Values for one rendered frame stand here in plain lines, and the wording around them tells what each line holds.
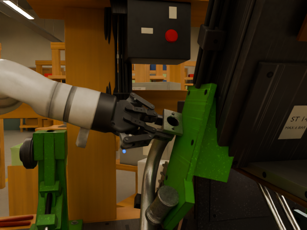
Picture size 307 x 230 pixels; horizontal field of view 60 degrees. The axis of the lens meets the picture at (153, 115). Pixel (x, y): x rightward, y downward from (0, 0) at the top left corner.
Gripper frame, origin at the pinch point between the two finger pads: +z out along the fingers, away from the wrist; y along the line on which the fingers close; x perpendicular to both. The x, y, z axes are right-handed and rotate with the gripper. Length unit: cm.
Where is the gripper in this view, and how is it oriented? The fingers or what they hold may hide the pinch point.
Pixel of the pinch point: (164, 128)
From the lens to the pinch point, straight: 54.3
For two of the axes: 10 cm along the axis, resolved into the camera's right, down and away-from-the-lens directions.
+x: -3.2, 6.3, 7.0
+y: 0.4, -7.3, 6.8
